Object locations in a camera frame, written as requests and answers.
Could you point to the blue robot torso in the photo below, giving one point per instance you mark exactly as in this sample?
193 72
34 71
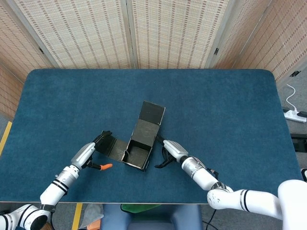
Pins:
153 218

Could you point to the blue felt table mat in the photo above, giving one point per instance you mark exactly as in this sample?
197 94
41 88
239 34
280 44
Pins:
72 95

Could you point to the white plastic bag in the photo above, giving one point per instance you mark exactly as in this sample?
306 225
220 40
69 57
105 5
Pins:
92 213

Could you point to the woven bamboo screen panel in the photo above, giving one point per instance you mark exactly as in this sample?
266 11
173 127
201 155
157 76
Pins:
287 43
84 36
16 55
172 36
242 36

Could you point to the black equipment base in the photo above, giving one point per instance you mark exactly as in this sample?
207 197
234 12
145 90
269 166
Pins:
301 145

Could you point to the black power plug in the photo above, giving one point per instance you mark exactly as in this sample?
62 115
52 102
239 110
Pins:
302 115

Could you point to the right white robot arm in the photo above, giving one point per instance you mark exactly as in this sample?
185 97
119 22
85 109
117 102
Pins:
204 177

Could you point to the orange packet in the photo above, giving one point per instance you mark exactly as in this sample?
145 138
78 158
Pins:
94 226

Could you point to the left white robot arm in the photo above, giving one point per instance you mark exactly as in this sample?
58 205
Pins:
55 184

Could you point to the black cardboard box cutout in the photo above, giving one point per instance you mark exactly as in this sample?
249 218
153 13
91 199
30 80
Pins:
146 134

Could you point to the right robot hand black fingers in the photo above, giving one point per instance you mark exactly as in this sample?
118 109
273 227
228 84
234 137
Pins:
176 151

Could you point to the left robot hand orange thumb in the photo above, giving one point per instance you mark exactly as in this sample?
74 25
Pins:
82 154

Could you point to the white power strip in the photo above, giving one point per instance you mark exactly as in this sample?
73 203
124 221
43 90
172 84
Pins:
292 116

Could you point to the white and black sneaker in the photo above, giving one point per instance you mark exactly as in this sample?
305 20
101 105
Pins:
304 175

